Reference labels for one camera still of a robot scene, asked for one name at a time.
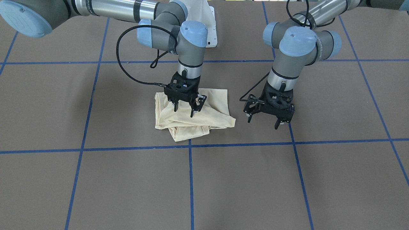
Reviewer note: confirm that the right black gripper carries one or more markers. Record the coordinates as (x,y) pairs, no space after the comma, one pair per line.
(200,102)

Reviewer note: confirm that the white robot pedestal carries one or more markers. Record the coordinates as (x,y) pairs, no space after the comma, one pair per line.
(199,10)

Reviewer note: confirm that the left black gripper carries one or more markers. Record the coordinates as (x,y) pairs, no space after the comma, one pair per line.
(251,107)

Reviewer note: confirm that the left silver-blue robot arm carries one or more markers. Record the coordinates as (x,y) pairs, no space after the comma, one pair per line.
(299,44)

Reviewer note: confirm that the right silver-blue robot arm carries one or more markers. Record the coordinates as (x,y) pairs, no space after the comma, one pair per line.
(162,26)

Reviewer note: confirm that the beige long-sleeve printed shirt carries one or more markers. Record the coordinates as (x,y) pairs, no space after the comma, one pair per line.
(214,115)

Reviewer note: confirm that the brown table mat with blue grid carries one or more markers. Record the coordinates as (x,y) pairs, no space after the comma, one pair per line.
(79,149)

